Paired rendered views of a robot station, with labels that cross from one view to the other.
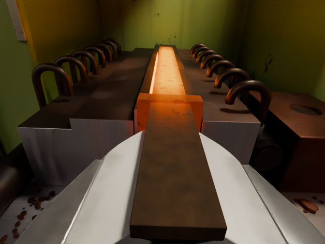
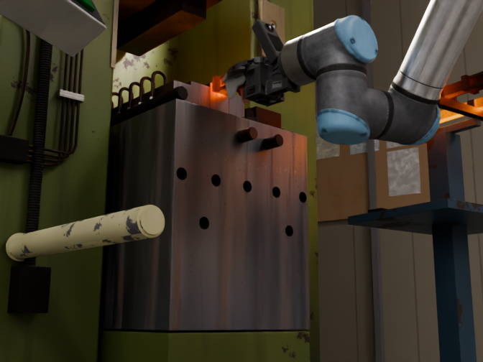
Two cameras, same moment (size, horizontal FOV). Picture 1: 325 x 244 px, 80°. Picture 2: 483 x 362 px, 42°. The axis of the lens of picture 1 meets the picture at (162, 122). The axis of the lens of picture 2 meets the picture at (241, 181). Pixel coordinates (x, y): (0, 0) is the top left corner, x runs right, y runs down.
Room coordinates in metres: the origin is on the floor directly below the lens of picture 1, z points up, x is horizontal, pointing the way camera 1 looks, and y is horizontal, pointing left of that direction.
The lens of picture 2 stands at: (-0.88, 0.82, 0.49)
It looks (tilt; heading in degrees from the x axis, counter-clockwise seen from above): 13 degrees up; 319
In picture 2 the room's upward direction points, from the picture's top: straight up
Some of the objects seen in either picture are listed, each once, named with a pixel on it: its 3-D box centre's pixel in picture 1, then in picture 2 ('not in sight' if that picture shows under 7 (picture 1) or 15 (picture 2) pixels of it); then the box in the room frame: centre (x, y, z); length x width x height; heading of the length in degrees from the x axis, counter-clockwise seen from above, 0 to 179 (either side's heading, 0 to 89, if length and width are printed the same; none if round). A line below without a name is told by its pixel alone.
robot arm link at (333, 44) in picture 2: not in sight; (338, 48); (-0.20, -0.01, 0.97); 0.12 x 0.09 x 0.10; 1
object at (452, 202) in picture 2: not in sight; (448, 220); (-0.06, -0.58, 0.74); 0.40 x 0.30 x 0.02; 84
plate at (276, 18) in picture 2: not in sight; (271, 32); (0.27, -0.29, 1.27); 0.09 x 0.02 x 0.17; 91
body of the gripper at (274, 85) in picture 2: not in sight; (273, 76); (-0.03, -0.01, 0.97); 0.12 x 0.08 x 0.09; 1
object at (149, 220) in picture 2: not in sight; (75, 235); (0.04, 0.36, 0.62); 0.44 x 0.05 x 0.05; 1
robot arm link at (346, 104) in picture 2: not in sight; (347, 107); (-0.21, -0.02, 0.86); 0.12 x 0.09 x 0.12; 75
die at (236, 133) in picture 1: (151, 83); (156, 123); (0.35, 0.02, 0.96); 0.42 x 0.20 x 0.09; 1
